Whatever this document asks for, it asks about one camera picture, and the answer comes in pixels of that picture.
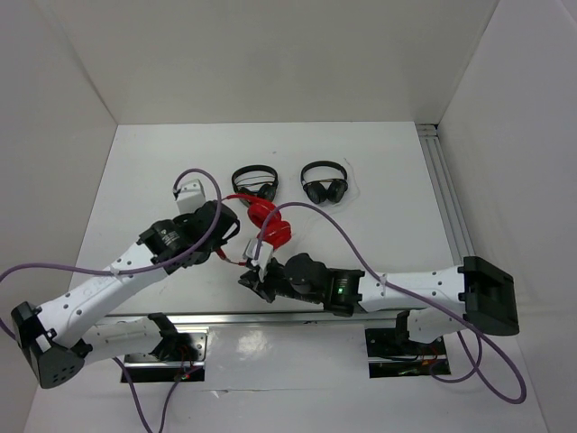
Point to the red over-ear headphones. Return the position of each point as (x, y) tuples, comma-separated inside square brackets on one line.
[(277, 231)]

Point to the black headphones left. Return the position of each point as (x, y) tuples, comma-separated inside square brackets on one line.
[(257, 180)]

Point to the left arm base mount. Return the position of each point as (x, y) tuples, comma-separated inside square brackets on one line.
[(186, 364)]

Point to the aluminium side rail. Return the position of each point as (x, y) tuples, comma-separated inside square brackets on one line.
[(456, 230)]

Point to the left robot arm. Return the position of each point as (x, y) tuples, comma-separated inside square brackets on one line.
[(61, 336)]

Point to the aluminium table edge rail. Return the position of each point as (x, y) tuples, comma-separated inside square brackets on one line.
[(280, 318)]

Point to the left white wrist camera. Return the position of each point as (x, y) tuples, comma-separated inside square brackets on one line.
[(189, 196)]

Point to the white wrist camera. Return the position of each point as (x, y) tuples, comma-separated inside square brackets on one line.
[(257, 254), (189, 196)]

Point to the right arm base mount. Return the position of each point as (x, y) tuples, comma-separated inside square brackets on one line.
[(390, 358)]

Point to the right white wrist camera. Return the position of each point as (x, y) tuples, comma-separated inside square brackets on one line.
[(257, 254)]

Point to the black headphones right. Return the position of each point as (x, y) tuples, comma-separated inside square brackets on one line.
[(319, 191)]

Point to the black headphones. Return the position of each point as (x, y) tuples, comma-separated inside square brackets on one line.
[(257, 180), (319, 191)]

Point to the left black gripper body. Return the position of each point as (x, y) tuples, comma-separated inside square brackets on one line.
[(206, 255)]

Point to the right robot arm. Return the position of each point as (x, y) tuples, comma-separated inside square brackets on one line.
[(475, 294)]

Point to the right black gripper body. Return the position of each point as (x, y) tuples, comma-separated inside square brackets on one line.
[(276, 279)]

